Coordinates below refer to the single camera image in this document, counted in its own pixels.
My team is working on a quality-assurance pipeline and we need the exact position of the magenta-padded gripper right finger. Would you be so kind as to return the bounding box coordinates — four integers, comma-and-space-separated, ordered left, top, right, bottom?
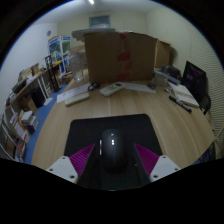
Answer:
133, 143, 182, 184

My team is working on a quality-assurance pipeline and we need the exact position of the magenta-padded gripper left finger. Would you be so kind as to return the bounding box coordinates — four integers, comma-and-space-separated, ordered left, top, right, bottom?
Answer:
45, 143, 96, 184

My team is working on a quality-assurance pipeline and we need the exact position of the black computer mouse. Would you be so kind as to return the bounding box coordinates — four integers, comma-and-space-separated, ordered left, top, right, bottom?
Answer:
99, 128, 128, 173

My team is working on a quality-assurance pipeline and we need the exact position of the black mouse pad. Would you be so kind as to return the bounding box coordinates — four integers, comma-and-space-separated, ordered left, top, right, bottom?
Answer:
63, 113, 164, 191

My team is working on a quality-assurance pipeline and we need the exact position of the long white remote control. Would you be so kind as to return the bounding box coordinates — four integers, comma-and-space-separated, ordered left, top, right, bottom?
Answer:
64, 91, 91, 108

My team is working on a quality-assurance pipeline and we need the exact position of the cluttered shelf unit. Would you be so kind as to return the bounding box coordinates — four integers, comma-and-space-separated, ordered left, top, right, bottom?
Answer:
0, 63, 54, 163

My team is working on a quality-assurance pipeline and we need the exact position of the white paper sheet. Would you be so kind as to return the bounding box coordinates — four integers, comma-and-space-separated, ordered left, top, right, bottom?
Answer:
123, 82, 157, 94
55, 83, 91, 104

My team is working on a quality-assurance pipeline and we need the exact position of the thick white book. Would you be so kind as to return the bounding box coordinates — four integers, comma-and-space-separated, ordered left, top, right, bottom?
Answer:
171, 83, 200, 109

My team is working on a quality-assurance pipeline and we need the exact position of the black metal stand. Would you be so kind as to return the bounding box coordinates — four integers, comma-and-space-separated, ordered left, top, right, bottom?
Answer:
44, 54, 63, 94

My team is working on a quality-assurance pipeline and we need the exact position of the clear plastic container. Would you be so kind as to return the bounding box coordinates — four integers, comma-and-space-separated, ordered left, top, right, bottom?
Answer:
153, 71, 169, 88

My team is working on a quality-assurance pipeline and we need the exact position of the black office chair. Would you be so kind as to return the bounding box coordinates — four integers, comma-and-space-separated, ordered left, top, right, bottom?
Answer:
181, 60, 212, 116

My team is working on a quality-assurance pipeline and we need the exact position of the clear plastic jar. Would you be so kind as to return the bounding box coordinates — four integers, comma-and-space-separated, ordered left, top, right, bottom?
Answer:
69, 51, 88, 83

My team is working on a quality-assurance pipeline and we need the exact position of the tall open cardboard box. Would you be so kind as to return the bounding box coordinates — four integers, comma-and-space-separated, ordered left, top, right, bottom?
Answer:
155, 39, 173, 69

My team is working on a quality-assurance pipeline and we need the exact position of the large brown cardboard box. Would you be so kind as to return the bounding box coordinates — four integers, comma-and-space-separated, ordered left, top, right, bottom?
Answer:
83, 31, 158, 84

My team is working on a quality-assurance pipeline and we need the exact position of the blue and white box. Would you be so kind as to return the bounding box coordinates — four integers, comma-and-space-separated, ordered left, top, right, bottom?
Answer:
48, 35, 72, 65

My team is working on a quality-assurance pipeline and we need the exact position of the grey door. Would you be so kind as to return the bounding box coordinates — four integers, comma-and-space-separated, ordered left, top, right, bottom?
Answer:
88, 14, 111, 28

